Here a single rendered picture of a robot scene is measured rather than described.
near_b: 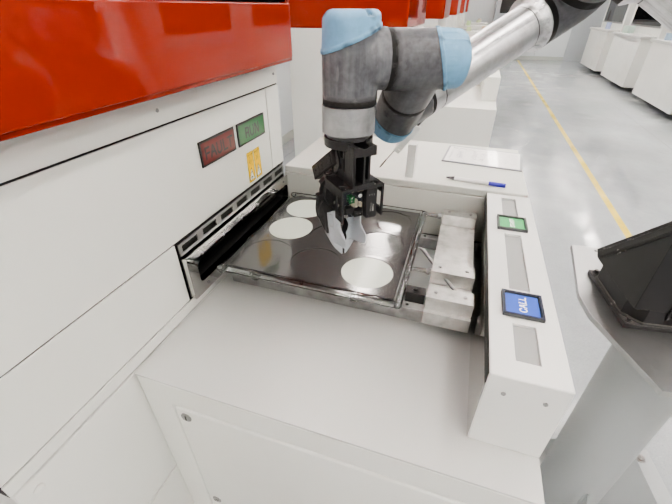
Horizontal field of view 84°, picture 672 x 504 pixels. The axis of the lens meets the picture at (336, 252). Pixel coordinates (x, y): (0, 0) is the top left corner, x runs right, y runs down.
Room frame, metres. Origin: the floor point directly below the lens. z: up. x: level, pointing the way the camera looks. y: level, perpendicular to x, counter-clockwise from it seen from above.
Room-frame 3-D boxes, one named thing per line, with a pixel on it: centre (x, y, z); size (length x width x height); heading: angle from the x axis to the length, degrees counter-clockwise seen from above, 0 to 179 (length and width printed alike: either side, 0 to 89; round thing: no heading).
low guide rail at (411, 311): (0.58, -0.01, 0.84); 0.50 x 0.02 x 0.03; 72
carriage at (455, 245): (0.65, -0.25, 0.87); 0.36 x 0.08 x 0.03; 162
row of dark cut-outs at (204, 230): (0.77, 0.22, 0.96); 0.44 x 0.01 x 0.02; 162
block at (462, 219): (0.81, -0.30, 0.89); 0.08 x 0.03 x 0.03; 72
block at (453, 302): (0.50, -0.20, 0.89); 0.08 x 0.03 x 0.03; 72
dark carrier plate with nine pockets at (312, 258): (0.72, 0.01, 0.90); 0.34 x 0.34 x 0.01; 72
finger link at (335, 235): (0.53, -0.01, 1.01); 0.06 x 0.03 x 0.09; 26
